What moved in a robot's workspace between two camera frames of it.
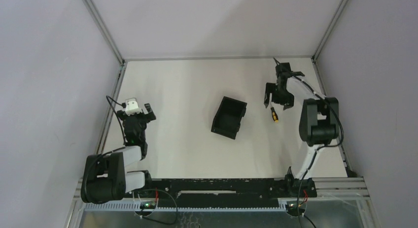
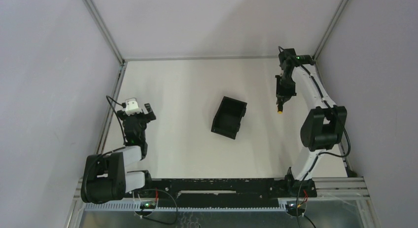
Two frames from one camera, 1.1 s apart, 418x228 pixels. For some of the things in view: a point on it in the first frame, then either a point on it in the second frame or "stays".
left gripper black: x=143 y=115 stays
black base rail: x=228 y=192 stays
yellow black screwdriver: x=275 y=116 → x=280 y=107
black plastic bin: x=227 y=121 stays
